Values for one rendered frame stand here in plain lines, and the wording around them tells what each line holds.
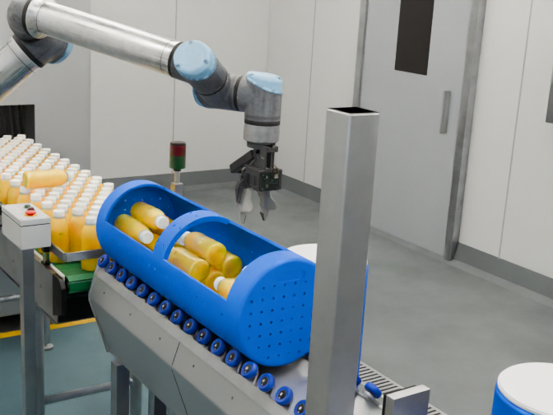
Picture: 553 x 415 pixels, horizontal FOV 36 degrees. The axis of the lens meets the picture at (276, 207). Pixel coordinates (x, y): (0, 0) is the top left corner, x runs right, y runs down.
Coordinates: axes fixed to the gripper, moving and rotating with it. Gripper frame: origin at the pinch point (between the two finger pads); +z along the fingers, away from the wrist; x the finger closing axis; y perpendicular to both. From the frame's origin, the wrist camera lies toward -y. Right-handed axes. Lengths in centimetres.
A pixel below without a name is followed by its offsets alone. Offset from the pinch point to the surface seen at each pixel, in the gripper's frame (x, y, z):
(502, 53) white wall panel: 324, -208, -22
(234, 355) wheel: -10.7, 12.2, 31.6
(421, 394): 2, 64, 21
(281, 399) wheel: -11.9, 34.6, 33.0
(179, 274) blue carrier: -14.5, -11.1, 17.4
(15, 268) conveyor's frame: -23, -124, 51
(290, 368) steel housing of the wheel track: 3.4, 17.0, 36.1
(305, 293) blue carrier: 4.7, 19.1, 15.2
